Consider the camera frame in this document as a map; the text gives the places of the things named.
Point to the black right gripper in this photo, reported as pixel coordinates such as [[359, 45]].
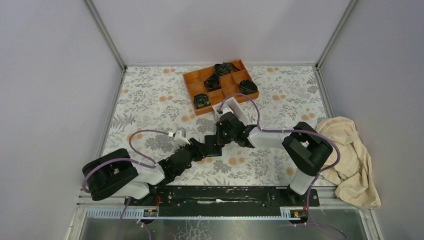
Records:
[[222, 141]]

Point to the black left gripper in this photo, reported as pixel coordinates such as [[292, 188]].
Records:
[[198, 149]]

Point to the black leather card holder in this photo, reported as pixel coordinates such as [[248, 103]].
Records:
[[210, 147]]

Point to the white plastic card box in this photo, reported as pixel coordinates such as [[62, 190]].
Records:
[[236, 107]]

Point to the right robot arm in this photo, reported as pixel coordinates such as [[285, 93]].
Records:
[[308, 149]]

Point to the rolled black belt front-left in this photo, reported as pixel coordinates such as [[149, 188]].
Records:
[[201, 100]]

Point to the rolled black belt right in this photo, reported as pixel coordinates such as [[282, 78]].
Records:
[[247, 87]]

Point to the orange wooden divided tray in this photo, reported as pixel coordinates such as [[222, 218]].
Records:
[[194, 82]]

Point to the rolled black belt middle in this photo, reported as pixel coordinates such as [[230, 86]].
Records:
[[212, 83]]

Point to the rolled black belt top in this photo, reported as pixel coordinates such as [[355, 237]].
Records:
[[225, 68]]

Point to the beige crumpled cloth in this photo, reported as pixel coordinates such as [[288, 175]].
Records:
[[353, 173]]

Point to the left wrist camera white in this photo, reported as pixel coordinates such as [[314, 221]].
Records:
[[180, 138]]

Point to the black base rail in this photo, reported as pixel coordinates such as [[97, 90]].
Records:
[[224, 201]]

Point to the white slotted cable duct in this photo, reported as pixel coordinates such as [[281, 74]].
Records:
[[142, 214]]

